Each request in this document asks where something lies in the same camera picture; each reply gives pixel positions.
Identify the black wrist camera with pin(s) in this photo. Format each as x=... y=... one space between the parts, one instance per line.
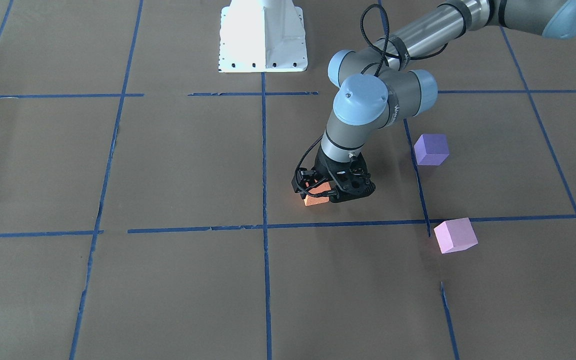
x=302 y=179

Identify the orange foam cube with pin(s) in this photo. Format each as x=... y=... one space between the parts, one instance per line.
x=314 y=200

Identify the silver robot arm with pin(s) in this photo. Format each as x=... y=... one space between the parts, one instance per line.
x=375 y=90

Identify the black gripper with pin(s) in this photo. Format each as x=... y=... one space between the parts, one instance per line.
x=322 y=166

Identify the purple foam cube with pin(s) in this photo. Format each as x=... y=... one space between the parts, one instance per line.
x=431 y=149

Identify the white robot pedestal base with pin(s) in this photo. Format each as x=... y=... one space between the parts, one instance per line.
x=262 y=36

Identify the pink foam cube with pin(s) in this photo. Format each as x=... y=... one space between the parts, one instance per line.
x=454 y=235

